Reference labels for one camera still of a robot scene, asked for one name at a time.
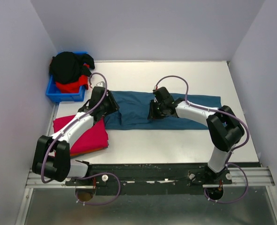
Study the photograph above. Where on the blue plastic bin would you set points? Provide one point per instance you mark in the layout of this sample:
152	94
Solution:
56	96

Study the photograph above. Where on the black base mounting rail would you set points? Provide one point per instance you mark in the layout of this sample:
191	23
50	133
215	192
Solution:
151	179

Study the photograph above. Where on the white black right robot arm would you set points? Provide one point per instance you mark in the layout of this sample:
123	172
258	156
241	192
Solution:
224	128

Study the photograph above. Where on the red crumpled garment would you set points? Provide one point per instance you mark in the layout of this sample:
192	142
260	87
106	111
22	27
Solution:
74	87

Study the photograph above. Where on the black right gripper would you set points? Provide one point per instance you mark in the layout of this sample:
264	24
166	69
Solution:
152	115

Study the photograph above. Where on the folded magenta t shirt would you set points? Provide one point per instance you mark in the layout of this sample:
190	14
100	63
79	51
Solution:
91	138

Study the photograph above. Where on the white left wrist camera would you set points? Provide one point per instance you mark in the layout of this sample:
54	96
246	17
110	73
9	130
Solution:
100	84

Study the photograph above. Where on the folded orange t shirt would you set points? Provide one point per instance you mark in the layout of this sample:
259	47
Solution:
86	152

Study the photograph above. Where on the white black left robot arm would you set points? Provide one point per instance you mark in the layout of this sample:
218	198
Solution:
52	159

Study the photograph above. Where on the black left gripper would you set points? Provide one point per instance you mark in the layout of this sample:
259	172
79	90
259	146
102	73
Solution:
113	105

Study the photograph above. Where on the black crumpled garment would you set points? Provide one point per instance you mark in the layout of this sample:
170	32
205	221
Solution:
67	67

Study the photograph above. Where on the aluminium frame rail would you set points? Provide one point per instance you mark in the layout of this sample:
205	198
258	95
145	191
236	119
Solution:
234	177

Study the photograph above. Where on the teal blue t shirt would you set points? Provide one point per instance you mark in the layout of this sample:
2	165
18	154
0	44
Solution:
133	112

